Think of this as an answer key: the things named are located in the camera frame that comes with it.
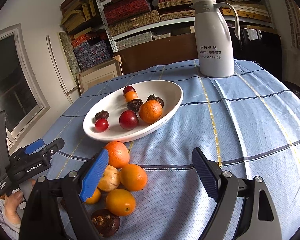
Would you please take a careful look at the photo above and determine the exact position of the dark brown water chestnut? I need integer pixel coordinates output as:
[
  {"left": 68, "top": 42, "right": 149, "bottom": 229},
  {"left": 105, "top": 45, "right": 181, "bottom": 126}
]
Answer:
[
  {"left": 91, "top": 209, "right": 121, "bottom": 238},
  {"left": 147, "top": 94, "right": 164, "bottom": 108},
  {"left": 94, "top": 110, "right": 110, "bottom": 123},
  {"left": 126, "top": 99, "right": 143, "bottom": 112}
]

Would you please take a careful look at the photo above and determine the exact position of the pile of yellow woven cases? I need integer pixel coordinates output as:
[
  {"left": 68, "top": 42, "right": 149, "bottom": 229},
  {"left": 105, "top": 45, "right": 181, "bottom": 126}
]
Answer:
[{"left": 60, "top": 0, "right": 100, "bottom": 34}]

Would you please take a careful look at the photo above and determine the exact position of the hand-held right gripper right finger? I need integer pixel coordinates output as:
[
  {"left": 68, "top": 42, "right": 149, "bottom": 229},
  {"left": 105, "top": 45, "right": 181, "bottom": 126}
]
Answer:
[{"left": 191, "top": 147, "right": 282, "bottom": 240}]

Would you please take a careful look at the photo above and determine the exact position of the smooth small orange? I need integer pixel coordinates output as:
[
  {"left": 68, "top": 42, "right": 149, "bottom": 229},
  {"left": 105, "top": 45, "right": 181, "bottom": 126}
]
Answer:
[
  {"left": 84, "top": 187, "right": 102, "bottom": 205},
  {"left": 120, "top": 164, "right": 148, "bottom": 192},
  {"left": 105, "top": 189, "right": 136, "bottom": 217},
  {"left": 124, "top": 91, "right": 138, "bottom": 103}
]

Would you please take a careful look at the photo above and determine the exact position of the white thermos jug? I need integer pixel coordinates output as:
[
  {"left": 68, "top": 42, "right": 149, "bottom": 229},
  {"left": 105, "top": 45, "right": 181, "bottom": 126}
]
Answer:
[{"left": 189, "top": 0, "right": 240, "bottom": 78}]

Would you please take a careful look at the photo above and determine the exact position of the white ceramic plate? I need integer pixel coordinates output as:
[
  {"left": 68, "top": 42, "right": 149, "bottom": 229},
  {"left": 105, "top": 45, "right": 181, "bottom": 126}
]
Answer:
[{"left": 83, "top": 80, "right": 184, "bottom": 142}]

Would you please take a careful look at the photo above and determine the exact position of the blue plaid tablecloth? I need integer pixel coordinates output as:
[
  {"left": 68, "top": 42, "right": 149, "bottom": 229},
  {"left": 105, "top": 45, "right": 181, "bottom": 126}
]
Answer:
[{"left": 37, "top": 59, "right": 300, "bottom": 240}]

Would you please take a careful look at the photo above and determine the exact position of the pale patterned flat box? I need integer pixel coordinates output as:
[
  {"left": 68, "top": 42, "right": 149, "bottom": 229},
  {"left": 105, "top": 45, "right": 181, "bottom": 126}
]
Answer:
[{"left": 115, "top": 31, "right": 154, "bottom": 51}]

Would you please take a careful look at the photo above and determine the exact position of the large red tomato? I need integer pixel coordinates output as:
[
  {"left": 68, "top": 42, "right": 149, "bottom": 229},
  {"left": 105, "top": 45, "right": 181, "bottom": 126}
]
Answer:
[{"left": 119, "top": 110, "right": 139, "bottom": 130}]

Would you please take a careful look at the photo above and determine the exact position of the person's left hand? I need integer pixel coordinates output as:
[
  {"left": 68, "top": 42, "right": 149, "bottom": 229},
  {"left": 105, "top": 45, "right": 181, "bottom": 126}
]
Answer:
[{"left": 0, "top": 190, "right": 25, "bottom": 226}]

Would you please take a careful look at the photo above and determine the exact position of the pale yellow orange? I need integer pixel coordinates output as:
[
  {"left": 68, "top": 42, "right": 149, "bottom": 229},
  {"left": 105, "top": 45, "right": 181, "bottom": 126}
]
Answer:
[{"left": 97, "top": 165, "right": 121, "bottom": 192}]

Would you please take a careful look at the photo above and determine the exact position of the bamboo blind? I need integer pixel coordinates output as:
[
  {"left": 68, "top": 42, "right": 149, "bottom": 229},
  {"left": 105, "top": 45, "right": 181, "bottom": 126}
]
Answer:
[{"left": 280, "top": 0, "right": 300, "bottom": 55}]

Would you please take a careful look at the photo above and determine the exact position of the white metal shelf rack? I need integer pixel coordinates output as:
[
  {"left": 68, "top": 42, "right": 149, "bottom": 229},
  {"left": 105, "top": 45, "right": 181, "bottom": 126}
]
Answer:
[{"left": 92, "top": 0, "right": 278, "bottom": 46}]

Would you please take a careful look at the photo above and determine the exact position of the stack of woven boxes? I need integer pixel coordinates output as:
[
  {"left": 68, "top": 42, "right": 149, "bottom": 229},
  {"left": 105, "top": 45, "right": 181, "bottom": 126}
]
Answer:
[{"left": 97, "top": 0, "right": 272, "bottom": 37}]

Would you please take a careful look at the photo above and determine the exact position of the stack of blue patterned boxes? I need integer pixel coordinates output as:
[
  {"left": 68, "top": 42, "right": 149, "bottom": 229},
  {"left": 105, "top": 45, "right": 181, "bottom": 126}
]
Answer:
[{"left": 72, "top": 40, "right": 113, "bottom": 72}]

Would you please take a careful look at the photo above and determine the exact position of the beige framed panel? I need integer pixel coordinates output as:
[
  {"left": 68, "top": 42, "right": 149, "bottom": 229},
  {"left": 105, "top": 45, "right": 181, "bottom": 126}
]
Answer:
[{"left": 77, "top": 57, "right": 123, "bottom": 95}]

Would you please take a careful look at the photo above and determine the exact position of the green marbled slab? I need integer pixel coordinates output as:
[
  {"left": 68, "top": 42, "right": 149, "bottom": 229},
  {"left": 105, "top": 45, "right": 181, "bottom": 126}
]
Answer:
[{"left": 59, "top": 31, "right": 81, "bottom": 81}]

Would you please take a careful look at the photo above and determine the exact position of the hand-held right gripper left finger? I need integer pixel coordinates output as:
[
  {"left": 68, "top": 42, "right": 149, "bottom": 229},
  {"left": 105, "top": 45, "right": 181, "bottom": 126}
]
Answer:
[{"left": 19, "top": 149, "right": 110, "bottom": 240}]

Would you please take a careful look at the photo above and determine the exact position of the rough orange tangerine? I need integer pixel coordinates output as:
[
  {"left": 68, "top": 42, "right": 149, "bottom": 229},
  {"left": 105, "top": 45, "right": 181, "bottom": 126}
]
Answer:
[
  {"left": 139, "top": 100, "right": 163, "bottom": 124},
  {"left": 104, "top": 141, "right": 130, "bottom": 169}
]

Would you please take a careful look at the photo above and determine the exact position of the orange patterned box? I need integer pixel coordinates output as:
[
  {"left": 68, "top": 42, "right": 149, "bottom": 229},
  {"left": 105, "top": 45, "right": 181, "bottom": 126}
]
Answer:
[{"left": 71, "top": 35, "right": 91, "bottom": 47}]

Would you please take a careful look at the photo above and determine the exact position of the white window frame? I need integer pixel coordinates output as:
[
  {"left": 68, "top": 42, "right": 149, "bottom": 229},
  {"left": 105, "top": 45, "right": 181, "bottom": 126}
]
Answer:
[{"left": 0, "top": 24, "right": 51, "bottom": 142}]

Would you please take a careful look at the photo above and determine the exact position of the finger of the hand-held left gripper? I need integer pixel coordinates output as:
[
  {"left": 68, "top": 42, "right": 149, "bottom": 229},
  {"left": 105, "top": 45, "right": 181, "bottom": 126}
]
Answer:
[
  {"left": 24, "top": 139, "right": 44, "bottom": 155},
  {"left": 39, "top": 138, "right": 65, "bottom": 165}
]

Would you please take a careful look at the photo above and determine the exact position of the red patterned box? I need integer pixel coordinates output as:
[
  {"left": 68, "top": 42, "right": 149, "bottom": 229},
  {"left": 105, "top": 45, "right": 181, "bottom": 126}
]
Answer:
[
  {"left": 106, "top": 2, "right": 152, "bottom": 26},
  {"left": 104, "top": 0, "right": 151, "bottom": 14}
]

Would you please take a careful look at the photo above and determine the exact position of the thin white frame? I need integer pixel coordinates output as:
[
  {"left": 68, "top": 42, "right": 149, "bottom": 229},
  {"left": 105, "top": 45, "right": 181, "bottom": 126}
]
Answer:
[{"left": 46, "top": 35, "right": 78, "bottom": 96}]

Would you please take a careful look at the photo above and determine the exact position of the small red cherry tomato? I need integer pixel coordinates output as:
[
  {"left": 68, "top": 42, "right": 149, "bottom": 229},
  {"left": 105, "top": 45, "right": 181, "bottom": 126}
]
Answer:
[{"left": 94, "top": 118, "right": 109, "bottom": 132}]

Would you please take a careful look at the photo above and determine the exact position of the black furniture piece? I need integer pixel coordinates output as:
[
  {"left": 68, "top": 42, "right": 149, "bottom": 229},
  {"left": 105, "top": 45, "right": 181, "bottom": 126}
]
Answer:
[{"left": 231, "top": 27, "right": 283, "bottom": 81}]

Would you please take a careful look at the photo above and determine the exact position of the brown cardboard box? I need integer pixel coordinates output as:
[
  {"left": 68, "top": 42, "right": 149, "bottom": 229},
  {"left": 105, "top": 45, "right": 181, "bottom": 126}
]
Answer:
[{"left": 114, "top": 32, "right": 200, "bottom": 75}]

